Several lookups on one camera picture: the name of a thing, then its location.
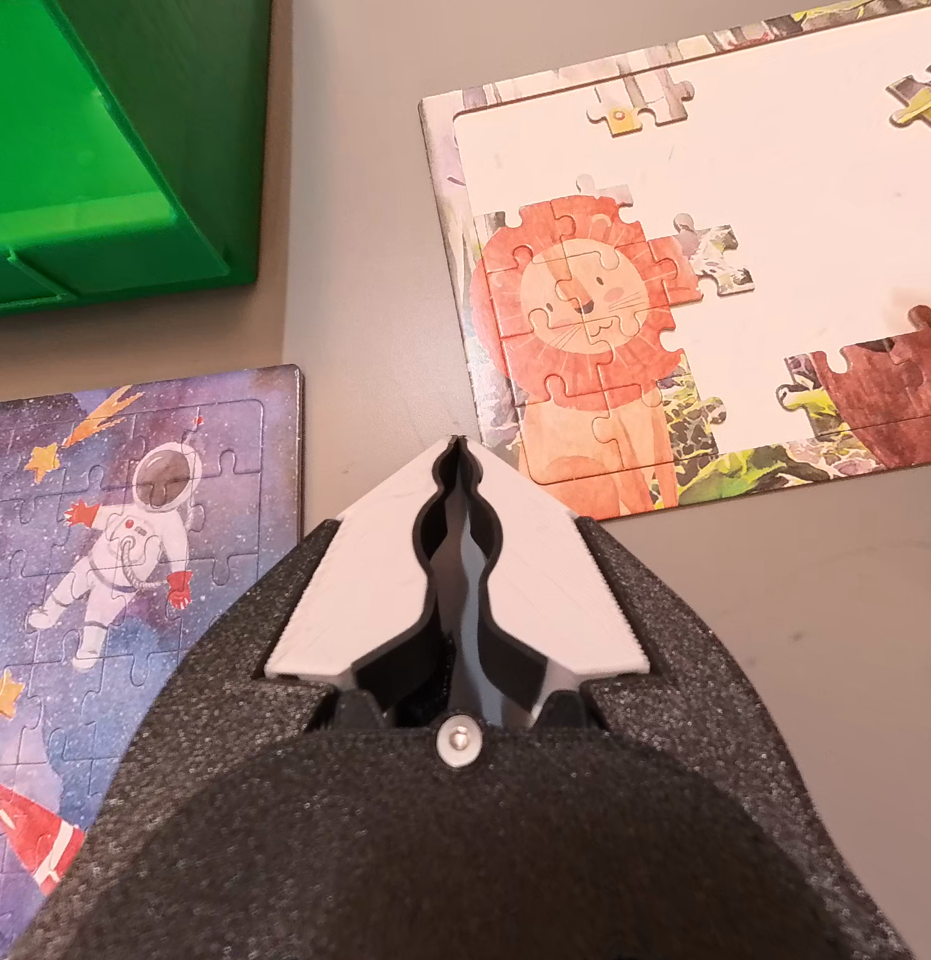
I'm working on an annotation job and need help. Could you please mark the grey puzzle piece yellow dot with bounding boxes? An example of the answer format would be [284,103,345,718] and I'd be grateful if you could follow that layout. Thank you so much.
[587,67,695,138]

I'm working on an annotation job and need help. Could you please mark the grey desk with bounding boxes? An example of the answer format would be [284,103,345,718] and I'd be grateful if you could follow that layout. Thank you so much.
[0,0,931,931]

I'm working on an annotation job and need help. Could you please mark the astronaut jigsaw puzzle board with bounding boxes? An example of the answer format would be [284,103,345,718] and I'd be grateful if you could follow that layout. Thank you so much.
[0,365,305,954]

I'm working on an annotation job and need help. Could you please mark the assembled brown trunk puzzle pieces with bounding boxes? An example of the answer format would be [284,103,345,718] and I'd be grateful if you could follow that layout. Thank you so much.
[774,306,931,470]

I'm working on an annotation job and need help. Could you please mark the orange puzzle piece grey knob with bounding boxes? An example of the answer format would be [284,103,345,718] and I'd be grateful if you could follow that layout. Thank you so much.
[551,174,639,252]

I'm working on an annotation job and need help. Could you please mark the lion jigsaw puzzle board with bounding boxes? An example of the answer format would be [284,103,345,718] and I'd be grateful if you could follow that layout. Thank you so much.
[419,0,931,522]

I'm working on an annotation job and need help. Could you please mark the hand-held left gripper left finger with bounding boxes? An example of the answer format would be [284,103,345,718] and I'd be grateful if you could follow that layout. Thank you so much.
[263,436,461,712]

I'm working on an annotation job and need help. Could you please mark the grey yellow-green puzzle piece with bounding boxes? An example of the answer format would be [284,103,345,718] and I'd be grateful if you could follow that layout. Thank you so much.
[887,58,931,144]

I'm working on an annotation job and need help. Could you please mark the assembled lion puzzle pieces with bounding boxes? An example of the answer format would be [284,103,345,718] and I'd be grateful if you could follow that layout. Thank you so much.
[469,174,729,519]

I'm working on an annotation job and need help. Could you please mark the green plastic bin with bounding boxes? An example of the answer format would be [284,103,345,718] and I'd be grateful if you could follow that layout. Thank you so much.
[0,0,273,316]

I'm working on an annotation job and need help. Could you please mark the orange grey foliage puzzle piece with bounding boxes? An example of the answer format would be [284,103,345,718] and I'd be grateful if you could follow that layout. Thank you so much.
[649,213,757,309]

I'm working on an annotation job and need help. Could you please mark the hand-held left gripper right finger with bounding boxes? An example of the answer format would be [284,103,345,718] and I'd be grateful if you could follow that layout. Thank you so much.
[461,437,650,710]

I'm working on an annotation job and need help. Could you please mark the whiskered orange puzzle piece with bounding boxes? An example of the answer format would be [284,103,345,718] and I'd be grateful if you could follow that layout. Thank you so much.
[585,303,686,376]

